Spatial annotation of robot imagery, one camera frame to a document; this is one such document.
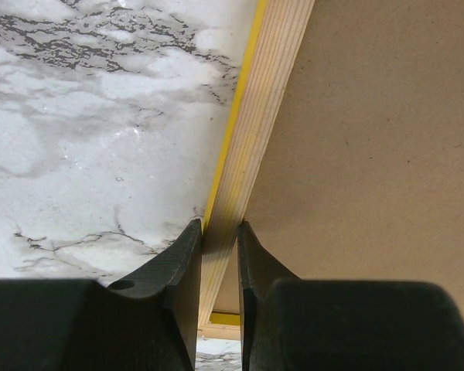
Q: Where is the yellow picture frame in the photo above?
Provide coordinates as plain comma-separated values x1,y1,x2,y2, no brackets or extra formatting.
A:
199,1,464,338

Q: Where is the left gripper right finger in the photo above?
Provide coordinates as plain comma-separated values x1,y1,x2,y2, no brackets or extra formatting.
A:
237,222,464,370

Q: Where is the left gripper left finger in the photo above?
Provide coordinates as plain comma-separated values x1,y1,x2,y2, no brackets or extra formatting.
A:
0,220,202,370

